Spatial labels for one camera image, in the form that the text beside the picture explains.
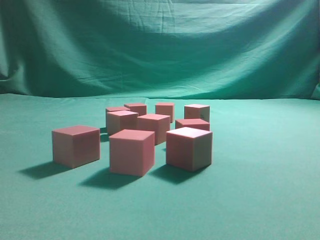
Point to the placed pink cube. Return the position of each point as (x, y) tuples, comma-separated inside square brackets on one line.
[(165, 108), (197, 111)]

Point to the edge pink cube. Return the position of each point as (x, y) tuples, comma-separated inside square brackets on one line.
[(114, 109)]

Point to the column pink cube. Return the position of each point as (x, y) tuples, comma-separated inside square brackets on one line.
[(120, 120), (139, 108), (132, 152), (196, 123), (75, 146), (157, 123), (189, 148)]

